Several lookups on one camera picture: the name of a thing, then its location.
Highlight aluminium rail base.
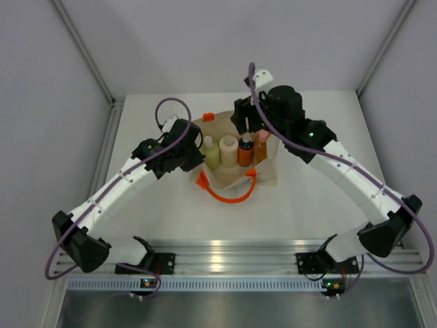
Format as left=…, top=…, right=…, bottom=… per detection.
left=52, top=239, right=425, bottom=277

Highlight aluminium frame post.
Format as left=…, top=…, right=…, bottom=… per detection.
left=355, top=0, right=419, bottom=98
left=47, top=0, right=115, bottom=103

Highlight amber bottle pink cap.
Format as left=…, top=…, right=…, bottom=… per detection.
left=255, top=130, right=268, bottom=164

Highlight slotted grey cable duct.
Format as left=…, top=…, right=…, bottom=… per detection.
left=68, top=277, right=344, bottom=292

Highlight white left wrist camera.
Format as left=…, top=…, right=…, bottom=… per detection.
left=160, top=115, right=179, bottom=133

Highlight left aluminium frame post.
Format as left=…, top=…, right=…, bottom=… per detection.
left=47, top=0, right=115, bottom=103

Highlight orange bottle blue spray top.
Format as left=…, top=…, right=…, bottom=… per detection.
left=238, top=133, right=255, bottom=167

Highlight cream cylindrical bottle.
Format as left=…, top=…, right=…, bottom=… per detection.
left=219, top=135, right=238, bottom=168

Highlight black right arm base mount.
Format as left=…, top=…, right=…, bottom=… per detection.
left=295, top=251, right=360, bottom=275

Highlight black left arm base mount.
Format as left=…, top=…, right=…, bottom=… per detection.
left=115, top=252, right=176, bottom=275

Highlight green pump lotion bottle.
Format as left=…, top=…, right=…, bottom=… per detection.
left=201, top=136, right=221, bottom=171

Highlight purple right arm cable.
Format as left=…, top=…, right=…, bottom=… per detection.
left=248, top=61, right=436, bottom=300

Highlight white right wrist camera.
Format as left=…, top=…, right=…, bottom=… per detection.
left=251, top=68, right=274, bottom=93

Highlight right aluminium frame post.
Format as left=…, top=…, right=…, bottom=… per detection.
left=355, top=0, right=419, bottom=98

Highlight beige canvas bag orange handles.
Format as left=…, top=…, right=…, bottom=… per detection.
left=192, top=111, right=279, bottom=204

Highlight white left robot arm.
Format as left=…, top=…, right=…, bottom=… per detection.
left=52, top=116, right=204, bottom=273

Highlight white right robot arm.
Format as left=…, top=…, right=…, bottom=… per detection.
left=231, top=85, right=422, bottom=271

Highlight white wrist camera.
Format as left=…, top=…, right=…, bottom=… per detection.
left=160, top=115, right=179, bottom=133
left=251, top=68, right=274, bottom=93

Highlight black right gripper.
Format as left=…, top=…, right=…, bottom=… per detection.
left=231, top=88, right=287, bottom=141

